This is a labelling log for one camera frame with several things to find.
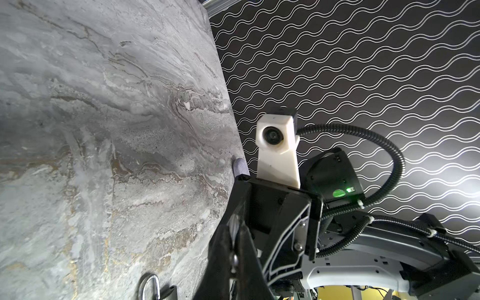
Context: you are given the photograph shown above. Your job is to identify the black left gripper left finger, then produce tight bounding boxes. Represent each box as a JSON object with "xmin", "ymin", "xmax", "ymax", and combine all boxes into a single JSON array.
[{"xmin": 193, "ymin": 224, "xmax": 233, "ymax": 300}]

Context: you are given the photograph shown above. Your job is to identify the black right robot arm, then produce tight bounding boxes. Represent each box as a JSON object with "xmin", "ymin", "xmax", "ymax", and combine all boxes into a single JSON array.
[{"xmin": 196, "ymin": 148, "xmax": 480, "ymax": 300}]

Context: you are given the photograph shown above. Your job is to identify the grey oval felt pad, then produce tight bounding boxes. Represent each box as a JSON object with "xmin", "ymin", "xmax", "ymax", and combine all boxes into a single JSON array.
[{"xmin": 232, "ymin": 157, "xmax": 250, "ymax": 178}]

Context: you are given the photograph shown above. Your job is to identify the black padlock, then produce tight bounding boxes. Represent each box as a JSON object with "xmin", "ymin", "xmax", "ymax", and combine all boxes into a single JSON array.
[
  {"xmin": 227, "ymin": 213, "xmax": 243, "ymax": 281},
  {"xmin": 137, "ymin": 273, "xmax": 178, "ymax": 300}
]

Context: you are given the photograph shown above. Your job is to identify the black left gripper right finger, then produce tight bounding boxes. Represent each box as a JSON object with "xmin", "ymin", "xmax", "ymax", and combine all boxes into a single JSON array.
[{"xmin": 234, "ymin": 221, "xmax": 275, "ymax": 300}]

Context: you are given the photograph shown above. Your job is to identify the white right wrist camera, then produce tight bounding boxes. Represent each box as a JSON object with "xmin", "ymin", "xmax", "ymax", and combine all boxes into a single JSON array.
[{"xmin": 255, "ymin": 107, "xmax": 301, "ymax": 189}]

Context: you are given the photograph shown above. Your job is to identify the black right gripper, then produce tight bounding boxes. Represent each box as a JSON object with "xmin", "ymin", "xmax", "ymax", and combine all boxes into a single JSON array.
[{"xmin": 217, "ymin": 175, "xmax": 324, "ymax": 296}]

